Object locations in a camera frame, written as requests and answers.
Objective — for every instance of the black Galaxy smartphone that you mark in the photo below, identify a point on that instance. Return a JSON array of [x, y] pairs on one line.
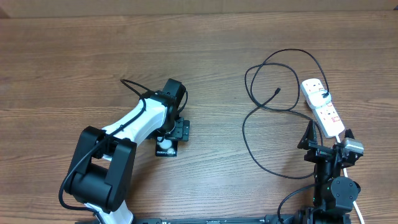
[[166, 148]]

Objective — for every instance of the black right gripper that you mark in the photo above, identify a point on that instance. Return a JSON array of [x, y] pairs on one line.
[[316, 150]]

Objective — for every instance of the white power strip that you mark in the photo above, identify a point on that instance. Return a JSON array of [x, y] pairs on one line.
[[329, 120]]

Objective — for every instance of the white USB charger adapter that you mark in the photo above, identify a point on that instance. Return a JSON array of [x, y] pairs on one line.
[[315, 93]]

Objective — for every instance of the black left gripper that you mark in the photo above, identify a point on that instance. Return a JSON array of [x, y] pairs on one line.
[[181, 131]]

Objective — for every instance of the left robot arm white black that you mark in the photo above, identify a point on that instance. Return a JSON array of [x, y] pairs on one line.
[[99, 175]]

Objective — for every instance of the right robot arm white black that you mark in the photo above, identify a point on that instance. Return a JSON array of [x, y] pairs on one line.
[[334, 194]]

